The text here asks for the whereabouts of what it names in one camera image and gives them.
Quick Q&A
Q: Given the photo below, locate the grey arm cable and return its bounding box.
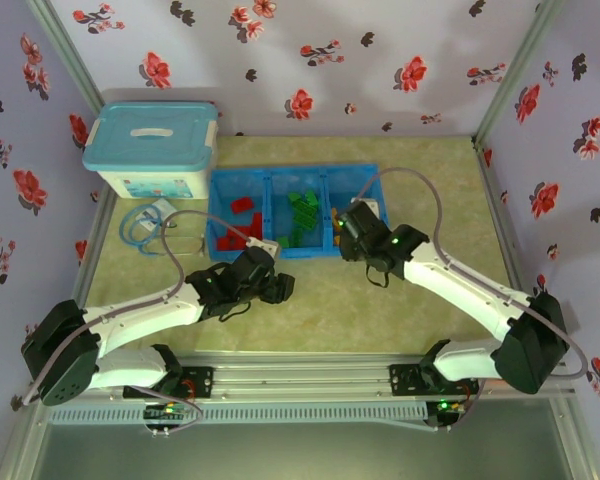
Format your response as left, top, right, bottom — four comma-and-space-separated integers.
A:
352, 167, 590, 380
23, 209, 259, 406

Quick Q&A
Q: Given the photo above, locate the blue three-compartment bin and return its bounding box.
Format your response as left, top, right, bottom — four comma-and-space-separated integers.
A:
204, 164, 391, 262

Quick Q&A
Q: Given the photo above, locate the white box with blue lid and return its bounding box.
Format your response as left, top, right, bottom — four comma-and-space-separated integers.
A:
82, 101, 220, 200

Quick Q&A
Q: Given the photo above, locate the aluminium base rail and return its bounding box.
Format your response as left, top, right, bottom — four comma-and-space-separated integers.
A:
27, 352, 579, 401

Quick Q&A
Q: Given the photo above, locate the aluminium frame post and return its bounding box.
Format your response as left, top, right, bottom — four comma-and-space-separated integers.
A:
472, 0, 566, 146
24, 0, 106, 119

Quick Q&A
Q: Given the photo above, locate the white card packet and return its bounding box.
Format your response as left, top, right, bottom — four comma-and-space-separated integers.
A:
134, 198, 179, 226

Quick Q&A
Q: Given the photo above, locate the grey left arm cable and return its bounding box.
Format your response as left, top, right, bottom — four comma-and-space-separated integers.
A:
23, 209, 259, 406

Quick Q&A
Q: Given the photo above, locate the aluminium table side rail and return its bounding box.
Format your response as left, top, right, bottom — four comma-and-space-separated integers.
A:
474, 139, 531, 301
72, 189, 119, 304

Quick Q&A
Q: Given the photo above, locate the grey slotted cable duct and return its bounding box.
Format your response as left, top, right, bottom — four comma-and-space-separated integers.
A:
47, 402, 429, 426

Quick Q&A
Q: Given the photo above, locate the grey right arm cable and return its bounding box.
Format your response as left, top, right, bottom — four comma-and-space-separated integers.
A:
352, 167, 590, 380

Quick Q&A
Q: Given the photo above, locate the black right gripper cable loop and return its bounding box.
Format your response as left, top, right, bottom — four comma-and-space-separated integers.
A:
364, 264, 391, 289

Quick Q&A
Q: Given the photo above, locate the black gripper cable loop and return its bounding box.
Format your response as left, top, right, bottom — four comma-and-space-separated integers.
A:
364, 264, 391, 289
217, 302, 251, 324

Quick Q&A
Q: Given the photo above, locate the blue toy stethoscope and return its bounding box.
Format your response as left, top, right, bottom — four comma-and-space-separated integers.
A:
118, 202, 206, 260

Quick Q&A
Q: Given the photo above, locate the black left gripper cable loop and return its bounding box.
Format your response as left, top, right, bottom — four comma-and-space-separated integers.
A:
217, 302, 251, 324

